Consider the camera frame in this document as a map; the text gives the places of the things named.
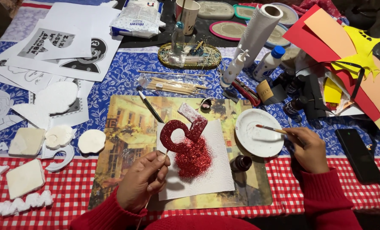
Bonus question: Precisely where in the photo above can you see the person's left hand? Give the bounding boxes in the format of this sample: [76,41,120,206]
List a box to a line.
[116,150,171,213]

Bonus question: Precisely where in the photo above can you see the person's right hand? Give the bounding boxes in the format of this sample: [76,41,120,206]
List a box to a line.
[282,127,330,174]

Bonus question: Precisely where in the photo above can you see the thin wooden paintbrush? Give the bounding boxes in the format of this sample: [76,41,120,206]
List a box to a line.
[255,124,305,145]

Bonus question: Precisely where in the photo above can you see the red glitter number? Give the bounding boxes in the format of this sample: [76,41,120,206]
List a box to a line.
[136,102,208,230]

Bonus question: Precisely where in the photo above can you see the small dark paint bottle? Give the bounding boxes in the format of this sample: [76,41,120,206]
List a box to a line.
[273,69,296,89]
[282,96,308,116]
[286,74,307,95]

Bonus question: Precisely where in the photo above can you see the white round plate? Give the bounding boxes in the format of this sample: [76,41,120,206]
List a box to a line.
[235,109,286,158]

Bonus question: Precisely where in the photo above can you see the black foam pieces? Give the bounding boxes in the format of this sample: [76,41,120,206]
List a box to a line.
[300,74,333,121]

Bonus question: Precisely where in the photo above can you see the open dark glitter jar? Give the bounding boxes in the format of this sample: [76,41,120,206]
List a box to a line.
[230,155,253,173]

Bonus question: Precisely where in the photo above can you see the red utility knife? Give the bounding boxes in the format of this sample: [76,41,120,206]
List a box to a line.
[231,78,261,107]

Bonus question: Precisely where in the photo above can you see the black smartphone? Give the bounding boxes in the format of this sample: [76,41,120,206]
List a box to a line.
[334,128,380,185]

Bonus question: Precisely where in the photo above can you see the white glue bottle blue cap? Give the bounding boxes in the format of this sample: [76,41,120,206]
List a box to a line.
[253,46,286,82]

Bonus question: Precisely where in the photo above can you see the black foam strip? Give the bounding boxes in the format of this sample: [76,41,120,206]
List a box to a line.
[295,60,366,100]

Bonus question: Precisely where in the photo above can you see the white nozzle bottle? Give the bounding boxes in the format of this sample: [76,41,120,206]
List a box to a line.
[220,49,250,89]

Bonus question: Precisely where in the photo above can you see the white paper towel sheet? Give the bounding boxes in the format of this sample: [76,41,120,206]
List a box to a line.
[156,119,236,201]

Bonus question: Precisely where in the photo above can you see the stack of coloured foam sheets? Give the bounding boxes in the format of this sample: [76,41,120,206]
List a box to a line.
[282,4,380,135]

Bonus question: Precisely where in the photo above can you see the blue rimmed oval lid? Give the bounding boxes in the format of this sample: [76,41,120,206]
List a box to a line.
[265,23,292,49]

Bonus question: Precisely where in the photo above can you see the pile of red glitter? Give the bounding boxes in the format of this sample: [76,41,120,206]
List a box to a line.
[174,137,214,180]

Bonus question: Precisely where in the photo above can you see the yellow glitter foam cutout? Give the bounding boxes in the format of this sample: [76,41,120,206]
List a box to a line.
[330,26,380,81]

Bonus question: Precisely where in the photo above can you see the white paper towel roll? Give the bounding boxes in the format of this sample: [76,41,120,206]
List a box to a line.
[236,4,284,68]

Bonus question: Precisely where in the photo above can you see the gold oval tray of bits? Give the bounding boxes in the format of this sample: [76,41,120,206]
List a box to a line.
[158,42,222,70]

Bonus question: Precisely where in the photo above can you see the pale rimmed oval lid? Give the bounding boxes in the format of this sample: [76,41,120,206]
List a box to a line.
[271,3,300,27]

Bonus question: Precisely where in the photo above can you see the pink rimmed oval lid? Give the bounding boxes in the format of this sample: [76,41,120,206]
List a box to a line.
[209,21,248,42]

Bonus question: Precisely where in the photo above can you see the person's red sweater torso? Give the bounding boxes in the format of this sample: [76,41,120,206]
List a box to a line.
[145,215,261,230]

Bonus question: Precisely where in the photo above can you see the bag of wooden skewers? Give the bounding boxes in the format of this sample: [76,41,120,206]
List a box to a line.
[138,73,209,98]

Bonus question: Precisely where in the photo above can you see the red patterned cloth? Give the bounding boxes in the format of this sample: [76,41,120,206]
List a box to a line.
[292,0,350,20]

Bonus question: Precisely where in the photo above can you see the single wooden skewer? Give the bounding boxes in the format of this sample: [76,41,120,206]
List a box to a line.
[137,70,219,77]

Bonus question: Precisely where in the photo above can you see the green rimmed lid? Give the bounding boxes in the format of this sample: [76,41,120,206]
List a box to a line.
[233,4,258,20]

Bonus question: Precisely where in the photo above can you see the black pen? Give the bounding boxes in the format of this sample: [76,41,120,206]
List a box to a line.
[138,90,165,124]

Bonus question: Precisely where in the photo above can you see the grey oval container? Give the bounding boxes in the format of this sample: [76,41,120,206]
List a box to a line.
[196,1,235,20]

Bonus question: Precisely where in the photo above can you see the clear bottle with blue cap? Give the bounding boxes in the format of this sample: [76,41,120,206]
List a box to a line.
[171,21,186,55]

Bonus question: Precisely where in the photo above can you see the paint stained paper cup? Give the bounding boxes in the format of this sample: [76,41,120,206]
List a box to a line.
[175,0,201,36]

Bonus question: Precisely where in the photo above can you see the street painting placemat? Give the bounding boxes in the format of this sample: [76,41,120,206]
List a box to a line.
[88,95,273,211]

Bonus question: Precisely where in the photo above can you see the blue floral tablecloth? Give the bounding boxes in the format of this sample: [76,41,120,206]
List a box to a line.
[0,0,380,158]

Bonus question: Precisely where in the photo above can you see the white plastic bag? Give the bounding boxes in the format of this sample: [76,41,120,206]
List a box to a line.
[111,0,167,38]

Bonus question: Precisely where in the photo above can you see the white foam round piece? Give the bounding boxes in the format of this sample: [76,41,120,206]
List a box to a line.
[77,129,107,154]
[44,125,74,150]

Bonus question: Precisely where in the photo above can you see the printed character face sheet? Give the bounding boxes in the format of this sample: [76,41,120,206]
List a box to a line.
[6,19,124,82]

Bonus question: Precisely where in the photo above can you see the red checkered tablecloth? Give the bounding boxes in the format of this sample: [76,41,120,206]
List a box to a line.
[0,155,380,221]

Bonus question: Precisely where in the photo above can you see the white foam cloud shape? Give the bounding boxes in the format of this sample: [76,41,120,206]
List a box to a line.
[11,81,79,130]

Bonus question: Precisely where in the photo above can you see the printed letters paper sheet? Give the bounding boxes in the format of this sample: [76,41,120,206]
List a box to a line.
[17,3,122,62]

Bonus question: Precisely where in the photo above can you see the white foam square block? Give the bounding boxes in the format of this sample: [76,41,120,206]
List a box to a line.
[6,159,46,200]
[8,127,47,156]

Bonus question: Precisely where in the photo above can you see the printed speech bubble sheet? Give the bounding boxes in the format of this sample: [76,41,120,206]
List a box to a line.
[0,48,55,94]

